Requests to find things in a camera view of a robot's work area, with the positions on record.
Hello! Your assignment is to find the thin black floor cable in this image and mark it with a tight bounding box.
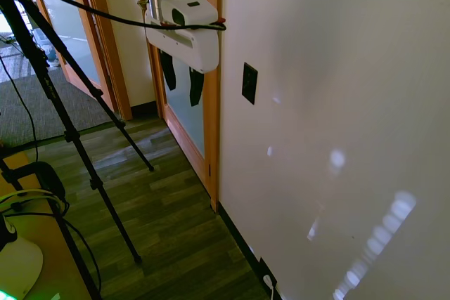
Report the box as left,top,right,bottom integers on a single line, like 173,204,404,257
0,54,40,164

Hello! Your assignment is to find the black camera tripod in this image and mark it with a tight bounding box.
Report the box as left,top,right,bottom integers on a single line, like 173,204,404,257
0,0,155,300

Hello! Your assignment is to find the black wall outlet plate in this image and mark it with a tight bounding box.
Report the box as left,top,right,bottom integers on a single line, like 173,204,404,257
258,256,278,287

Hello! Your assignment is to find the wooden frosted glass door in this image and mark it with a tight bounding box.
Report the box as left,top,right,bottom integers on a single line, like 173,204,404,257
139,0,223,213

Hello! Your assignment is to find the black light switch plate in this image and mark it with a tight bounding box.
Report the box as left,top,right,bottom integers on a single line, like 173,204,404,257
241,62,259,105

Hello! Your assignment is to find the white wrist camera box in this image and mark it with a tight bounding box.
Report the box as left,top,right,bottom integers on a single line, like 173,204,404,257
144,0,219,29

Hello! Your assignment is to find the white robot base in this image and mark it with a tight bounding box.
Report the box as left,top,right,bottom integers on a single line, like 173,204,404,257
0,215,44,300

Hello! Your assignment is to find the white green cable bundle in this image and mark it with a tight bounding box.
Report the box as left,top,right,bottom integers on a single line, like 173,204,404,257
0,188,70,216

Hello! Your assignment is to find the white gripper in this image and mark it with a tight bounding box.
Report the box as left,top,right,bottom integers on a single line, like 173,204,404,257
145,22,220,107

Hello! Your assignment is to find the black clamp on table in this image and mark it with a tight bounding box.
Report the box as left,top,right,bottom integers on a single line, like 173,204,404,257
13,161,68,206

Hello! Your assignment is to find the grey carpet mat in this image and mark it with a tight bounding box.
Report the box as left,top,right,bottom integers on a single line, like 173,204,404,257
0,66,117,149

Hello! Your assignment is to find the wooden glass door panel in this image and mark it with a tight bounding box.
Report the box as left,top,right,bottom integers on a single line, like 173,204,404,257
21,0,134,122

